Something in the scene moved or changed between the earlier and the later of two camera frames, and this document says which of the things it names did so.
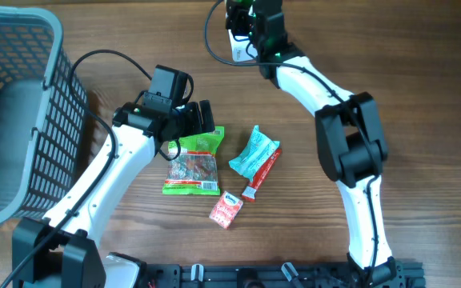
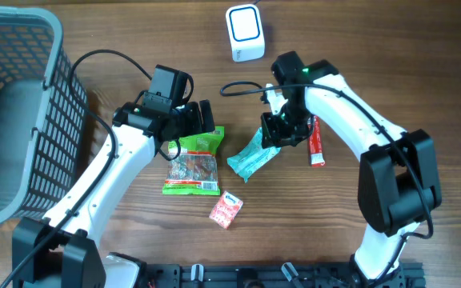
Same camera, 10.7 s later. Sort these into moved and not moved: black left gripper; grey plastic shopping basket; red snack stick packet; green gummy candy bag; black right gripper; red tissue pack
Moved: red snack stick packet; black right gripper
Not moved: black left gripper; red tissue pack; green gummy candy bag; grey plastic shopping basket
